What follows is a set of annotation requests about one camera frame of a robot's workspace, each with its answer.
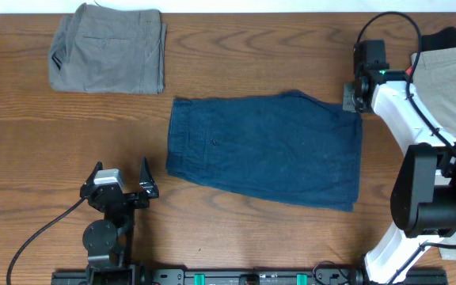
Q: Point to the black garment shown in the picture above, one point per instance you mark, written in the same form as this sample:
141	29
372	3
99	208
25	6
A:
443	39

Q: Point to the folded grey shorts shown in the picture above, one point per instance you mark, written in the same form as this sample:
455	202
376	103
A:
102	50

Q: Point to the red garment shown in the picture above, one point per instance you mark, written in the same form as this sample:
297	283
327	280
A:
409	71

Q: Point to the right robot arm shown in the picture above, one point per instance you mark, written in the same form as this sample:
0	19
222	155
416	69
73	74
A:
423	200

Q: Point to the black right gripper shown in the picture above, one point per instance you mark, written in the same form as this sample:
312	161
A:
349	104

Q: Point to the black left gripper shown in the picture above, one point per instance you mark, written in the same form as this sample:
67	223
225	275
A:
147	184

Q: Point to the beige khaki shorts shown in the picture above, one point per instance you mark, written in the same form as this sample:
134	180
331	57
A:
435	81

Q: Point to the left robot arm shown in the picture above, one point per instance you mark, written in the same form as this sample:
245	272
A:
108	241

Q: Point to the dark blue denim shorts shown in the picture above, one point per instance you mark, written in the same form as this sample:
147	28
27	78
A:
289	148

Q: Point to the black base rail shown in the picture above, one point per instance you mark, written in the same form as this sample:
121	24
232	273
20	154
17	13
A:
181	277

